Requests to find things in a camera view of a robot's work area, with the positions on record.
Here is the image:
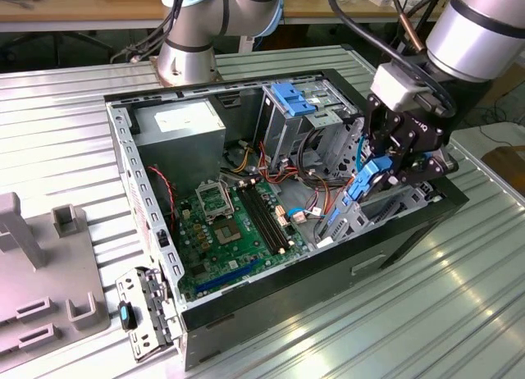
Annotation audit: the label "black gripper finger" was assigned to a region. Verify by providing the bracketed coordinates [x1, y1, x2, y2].
[366, 94, 402, 162]
[389, 148, 459, 188]

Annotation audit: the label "hard disk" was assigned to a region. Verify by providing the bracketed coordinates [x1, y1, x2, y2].
[326, 156, 394, 236]

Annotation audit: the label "grey perforated disk bay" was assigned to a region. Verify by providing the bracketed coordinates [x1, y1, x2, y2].
[313, 116, 448, 251]

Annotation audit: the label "brown cardboard box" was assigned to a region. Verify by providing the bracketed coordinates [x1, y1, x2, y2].
[482, 144, 525, 183]
[490, 61, 525, 107]

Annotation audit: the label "grey metal drive cage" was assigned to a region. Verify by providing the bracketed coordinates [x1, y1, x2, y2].
[253, 77, 358, 167]

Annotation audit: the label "black RAM slot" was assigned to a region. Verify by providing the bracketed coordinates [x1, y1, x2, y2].
[244, 185, 283, 257]
[250, 185, 289, 257]
[256, 185, 295, 257]
[239, 185, 277, 257]

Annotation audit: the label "green motherboard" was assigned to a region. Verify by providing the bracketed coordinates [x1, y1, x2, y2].
[174, 177, 311, 302]

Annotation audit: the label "black open PC case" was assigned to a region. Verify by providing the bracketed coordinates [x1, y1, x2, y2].
[103, 68, 471, 372]

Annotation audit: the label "CPU socket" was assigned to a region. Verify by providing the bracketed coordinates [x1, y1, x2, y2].
[211, 217, 245, 248]

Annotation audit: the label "metal socket cover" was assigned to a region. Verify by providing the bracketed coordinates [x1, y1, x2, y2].
[194, 180, 235, 222]

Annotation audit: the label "grey power supply unit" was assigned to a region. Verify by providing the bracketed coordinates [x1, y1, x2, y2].
[131, 101, 227, 191]

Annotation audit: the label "blue expansion slot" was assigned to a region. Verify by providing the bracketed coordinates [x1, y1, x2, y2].
[194, 258, 260, 296]

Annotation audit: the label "blue black latch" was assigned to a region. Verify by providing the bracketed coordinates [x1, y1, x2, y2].
[117, 299, 139, 330]

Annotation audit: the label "long wooden desk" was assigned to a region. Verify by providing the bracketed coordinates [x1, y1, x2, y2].
[0, 0, 456, 34]

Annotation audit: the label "grey parts rack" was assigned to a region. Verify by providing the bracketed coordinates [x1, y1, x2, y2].
[0, 192, 112, 354]

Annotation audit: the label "blue data wire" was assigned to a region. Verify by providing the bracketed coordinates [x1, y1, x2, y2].
[354, 135, 370, 181]

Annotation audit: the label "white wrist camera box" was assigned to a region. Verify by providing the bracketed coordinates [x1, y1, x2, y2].
[371, 62, 436, 112]

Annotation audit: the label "black cable bundle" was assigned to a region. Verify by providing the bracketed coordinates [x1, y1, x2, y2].
[295, 126, 354, 190]

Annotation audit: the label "blue plastic drive bracket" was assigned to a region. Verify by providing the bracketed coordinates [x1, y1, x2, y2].
[271, 82, 313, 117]

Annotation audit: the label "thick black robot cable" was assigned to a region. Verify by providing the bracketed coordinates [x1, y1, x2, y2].
[326, 0, 457, 120]

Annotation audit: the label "orange red wire bundle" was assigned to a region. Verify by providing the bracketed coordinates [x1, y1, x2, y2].
[252, 165, 336, 220]

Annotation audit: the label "blue wire with pale connector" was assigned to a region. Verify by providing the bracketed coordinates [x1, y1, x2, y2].
[285, 206, 308, 224]

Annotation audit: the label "yellow orange supply wires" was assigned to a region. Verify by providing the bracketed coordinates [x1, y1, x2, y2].
[223, 144, 258, 175]

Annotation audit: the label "red black twisted wire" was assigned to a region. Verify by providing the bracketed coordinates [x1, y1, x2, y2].
[147, 165, 177, 232]

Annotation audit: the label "square brown base plate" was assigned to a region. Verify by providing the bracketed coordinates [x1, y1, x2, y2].
[148, 54, 226, 88]

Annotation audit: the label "metal card retention bracket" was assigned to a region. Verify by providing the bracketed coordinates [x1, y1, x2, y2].
[114, 266, 184, 363]

